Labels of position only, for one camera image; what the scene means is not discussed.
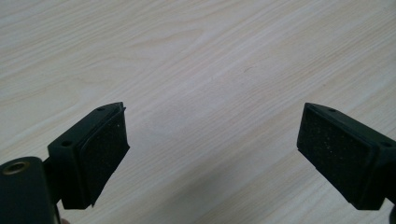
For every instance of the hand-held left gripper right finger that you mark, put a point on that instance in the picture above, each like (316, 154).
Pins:
(339, 152)

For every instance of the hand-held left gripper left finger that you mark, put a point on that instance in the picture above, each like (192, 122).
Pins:
(90, 155)

